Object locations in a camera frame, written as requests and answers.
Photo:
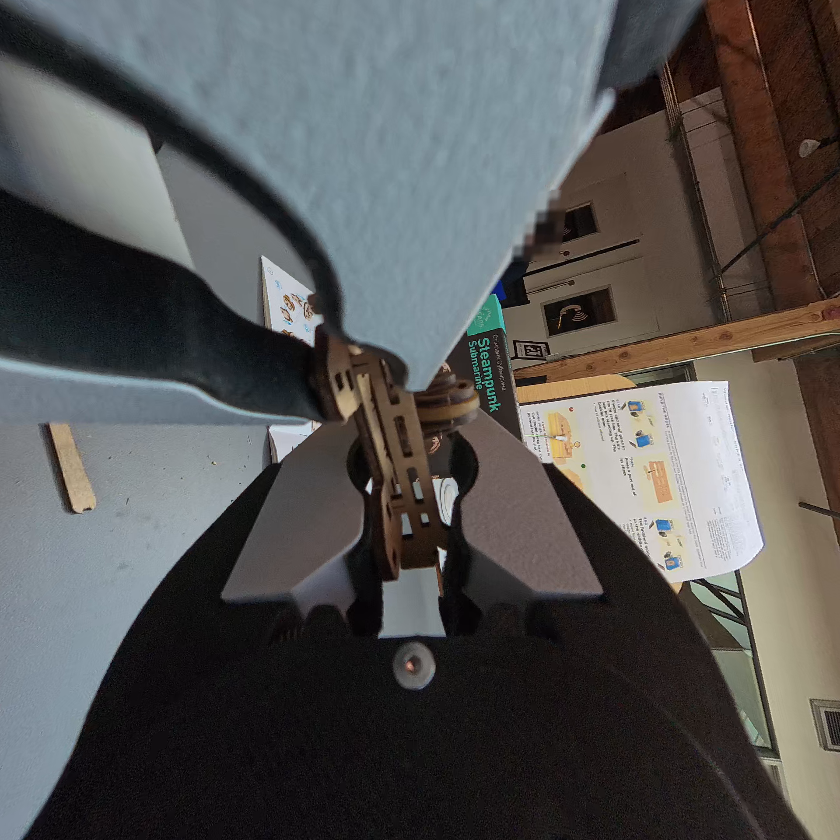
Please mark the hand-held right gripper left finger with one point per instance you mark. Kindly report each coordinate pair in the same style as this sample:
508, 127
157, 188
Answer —
295, 525

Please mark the black product box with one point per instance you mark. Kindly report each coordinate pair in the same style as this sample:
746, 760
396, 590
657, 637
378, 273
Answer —
489, 374

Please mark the white phone booth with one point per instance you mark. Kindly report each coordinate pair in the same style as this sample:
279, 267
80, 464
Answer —
630, 275

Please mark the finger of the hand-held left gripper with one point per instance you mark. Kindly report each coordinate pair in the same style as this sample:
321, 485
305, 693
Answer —
394, 164
98, 394

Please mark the wooden beam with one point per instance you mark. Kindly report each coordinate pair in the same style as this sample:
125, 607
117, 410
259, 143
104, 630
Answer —
656, 344

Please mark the wooden clipboard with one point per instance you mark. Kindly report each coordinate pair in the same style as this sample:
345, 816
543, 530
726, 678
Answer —
577, 386

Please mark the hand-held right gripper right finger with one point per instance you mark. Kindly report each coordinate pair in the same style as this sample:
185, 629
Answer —
525, 525

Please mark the illustrated instruction sheet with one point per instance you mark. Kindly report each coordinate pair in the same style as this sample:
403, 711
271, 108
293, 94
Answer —
656, 472

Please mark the black-white marker tag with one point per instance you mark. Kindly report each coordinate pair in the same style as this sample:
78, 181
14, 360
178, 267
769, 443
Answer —
530, 349

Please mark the wall vent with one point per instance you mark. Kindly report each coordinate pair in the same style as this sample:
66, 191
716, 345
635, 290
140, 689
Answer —
827, 725

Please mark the white assembly booklet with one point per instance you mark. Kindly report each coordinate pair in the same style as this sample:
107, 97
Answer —
285, 295

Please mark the white ceiling lamp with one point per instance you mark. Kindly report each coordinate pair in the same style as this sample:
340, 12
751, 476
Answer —
810, 145

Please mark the flat wooden stick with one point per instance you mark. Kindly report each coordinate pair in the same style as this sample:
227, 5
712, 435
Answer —
72, 469

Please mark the blue plastic bin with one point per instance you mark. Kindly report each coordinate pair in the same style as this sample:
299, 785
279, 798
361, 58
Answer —
500, 290

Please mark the wooden model assembly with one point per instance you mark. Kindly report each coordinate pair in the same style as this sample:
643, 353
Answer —
394, 446

